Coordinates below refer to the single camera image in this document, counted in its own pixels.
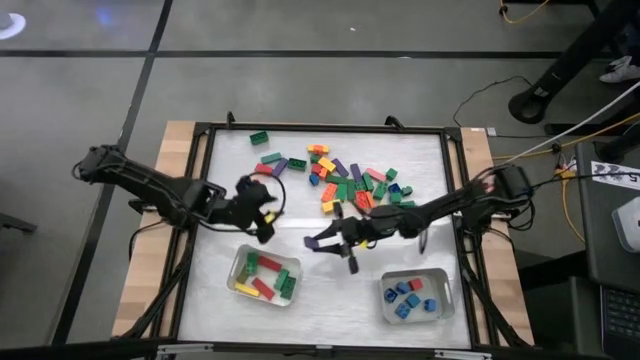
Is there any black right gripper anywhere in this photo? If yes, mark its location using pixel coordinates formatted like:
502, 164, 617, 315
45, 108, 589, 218
305, 200, 402, 276

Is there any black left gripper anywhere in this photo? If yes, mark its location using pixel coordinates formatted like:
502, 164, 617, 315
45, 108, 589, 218
221, 173, 277, 245

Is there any white plastic bin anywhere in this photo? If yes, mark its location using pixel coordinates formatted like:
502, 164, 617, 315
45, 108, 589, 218
379, 267, 456, 325
226, 243, 304, 307

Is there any black furniture foot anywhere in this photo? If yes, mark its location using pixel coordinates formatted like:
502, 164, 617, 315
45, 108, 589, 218
0, 212, 39, 234

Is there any dark grey side table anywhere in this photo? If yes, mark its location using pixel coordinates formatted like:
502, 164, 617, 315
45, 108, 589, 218
574, 142, 640, 294

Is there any printed white paper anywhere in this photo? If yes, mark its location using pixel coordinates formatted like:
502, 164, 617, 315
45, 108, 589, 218
591, 160, 640, 191

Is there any white box device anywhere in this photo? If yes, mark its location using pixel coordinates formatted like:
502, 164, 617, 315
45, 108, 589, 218
612, 196, 640, 254

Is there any black floor stand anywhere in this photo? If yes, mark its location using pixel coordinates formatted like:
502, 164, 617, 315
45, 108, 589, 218
508, 0, 626, 125

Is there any black stand foot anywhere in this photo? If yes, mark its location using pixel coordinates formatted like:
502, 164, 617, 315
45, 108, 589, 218
593, 124, 640, 164

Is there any black keyboard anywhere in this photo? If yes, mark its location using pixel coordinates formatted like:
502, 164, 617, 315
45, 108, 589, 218
599, 284, 640, 359

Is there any person's shoe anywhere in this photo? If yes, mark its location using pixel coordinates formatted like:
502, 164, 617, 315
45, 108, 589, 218
599, 55, 640, 85

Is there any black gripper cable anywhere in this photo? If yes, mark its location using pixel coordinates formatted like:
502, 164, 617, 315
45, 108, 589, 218
239, 172, 287, 217

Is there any black cable bundle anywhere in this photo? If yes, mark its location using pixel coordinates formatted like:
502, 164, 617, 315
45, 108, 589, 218
459, 249, 531, 349
117, 249, 194, 341

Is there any black floor cable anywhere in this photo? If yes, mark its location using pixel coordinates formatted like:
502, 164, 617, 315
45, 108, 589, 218
452, 74, 534, 129

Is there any yellow floor cable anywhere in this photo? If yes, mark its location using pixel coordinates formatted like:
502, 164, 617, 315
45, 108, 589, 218
498, 0, 551, 25

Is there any white cable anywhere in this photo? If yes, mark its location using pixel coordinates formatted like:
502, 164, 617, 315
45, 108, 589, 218
494, 79, 640, 167

